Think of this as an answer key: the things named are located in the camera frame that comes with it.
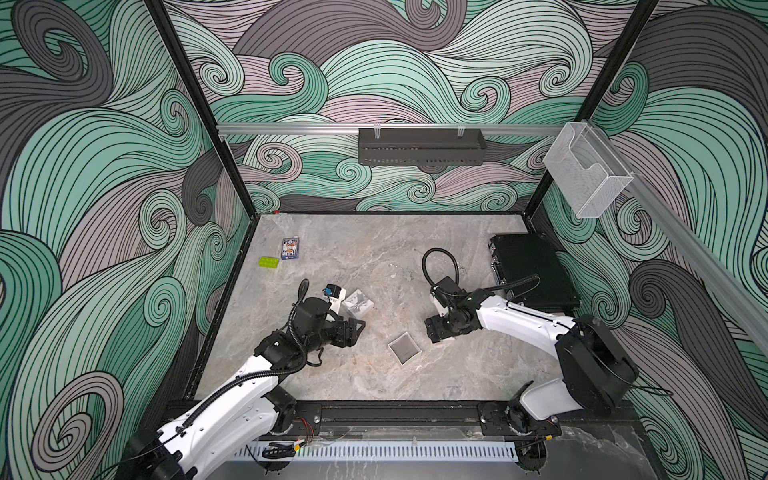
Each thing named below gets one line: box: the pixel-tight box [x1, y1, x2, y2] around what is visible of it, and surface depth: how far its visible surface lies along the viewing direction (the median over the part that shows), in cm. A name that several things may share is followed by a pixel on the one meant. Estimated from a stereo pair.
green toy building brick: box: [258, 256, 279, 269], surface depth 106 cm
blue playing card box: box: [281, 237, 300, 260], surface depth 109 cm
